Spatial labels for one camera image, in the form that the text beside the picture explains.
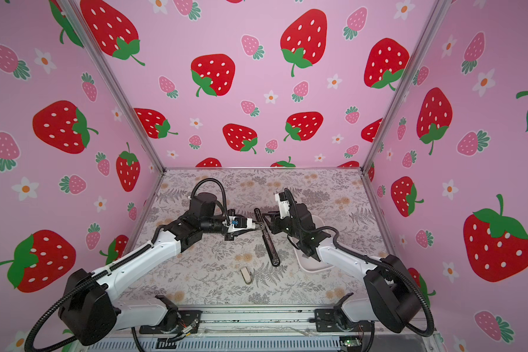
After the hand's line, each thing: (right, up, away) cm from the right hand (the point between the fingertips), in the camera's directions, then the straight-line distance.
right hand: (264, 214), depth 81 cm
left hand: (-3, -2, -7) cm, 8 cm away
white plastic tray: (+19, -21, +6) cm, 29 cm away
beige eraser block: (-7, -23, +1) cm, 24 cm away
